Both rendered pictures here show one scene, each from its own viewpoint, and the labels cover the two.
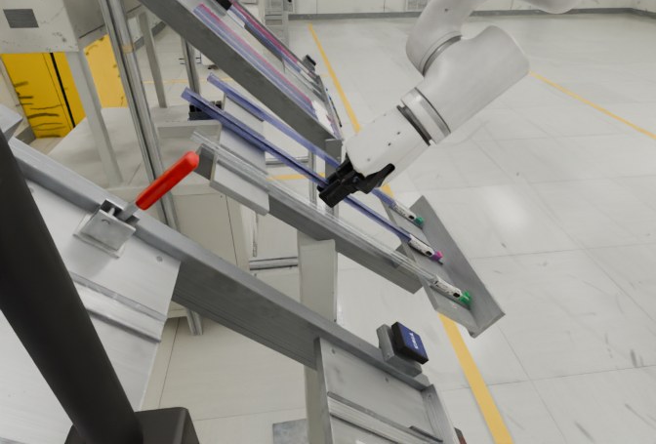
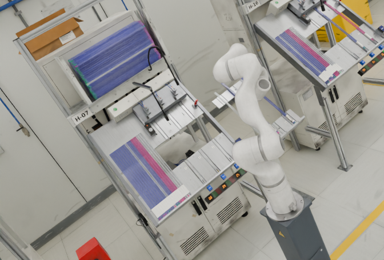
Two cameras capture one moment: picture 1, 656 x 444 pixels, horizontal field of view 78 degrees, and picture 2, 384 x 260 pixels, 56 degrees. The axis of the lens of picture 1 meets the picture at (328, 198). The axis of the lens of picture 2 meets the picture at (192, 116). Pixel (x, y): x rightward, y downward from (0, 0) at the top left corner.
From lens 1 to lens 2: 2.10 m
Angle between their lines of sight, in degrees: 67
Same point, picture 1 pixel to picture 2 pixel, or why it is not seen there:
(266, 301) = (213, 122)
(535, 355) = not seen: outside the picture
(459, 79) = not seen: hidden behind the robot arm
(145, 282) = (196, 113)
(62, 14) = (247, 39)
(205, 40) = (276, 47)
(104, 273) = (192, 111)
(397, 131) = not seen: hidden behind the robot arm
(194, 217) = (287, 103)
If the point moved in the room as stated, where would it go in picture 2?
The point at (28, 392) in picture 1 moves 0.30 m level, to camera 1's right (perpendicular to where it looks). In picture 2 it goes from (179, 118) to (198, 132)
